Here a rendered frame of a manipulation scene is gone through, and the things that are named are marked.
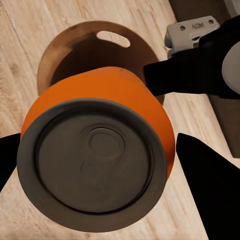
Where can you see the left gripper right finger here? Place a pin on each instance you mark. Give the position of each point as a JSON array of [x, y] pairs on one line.
[[215, 186]]

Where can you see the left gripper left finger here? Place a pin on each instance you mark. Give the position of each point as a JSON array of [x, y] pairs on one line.
[[9, 146]]

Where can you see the cabinet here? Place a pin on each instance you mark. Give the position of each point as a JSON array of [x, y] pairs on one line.
[[227, 110]]

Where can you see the can of soda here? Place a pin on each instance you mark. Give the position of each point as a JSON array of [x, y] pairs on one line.
[[96, 150]]

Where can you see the trash can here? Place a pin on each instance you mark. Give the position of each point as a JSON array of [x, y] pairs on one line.
[[77, 49]]

